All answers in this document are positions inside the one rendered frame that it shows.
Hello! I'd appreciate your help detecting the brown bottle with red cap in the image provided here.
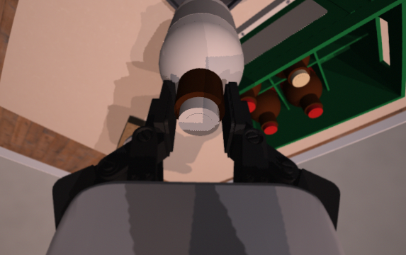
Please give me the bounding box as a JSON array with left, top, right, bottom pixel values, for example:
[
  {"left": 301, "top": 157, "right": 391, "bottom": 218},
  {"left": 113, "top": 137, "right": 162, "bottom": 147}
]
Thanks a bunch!
[
  {"left": 240, "top": 83, "right": 261, "bottom": 112},
  {"left": 251, "top": 87, "right": 281, "bottom": 135},
  {"left": 279, "top": 67, "right": 323, "bottom": 118}
]

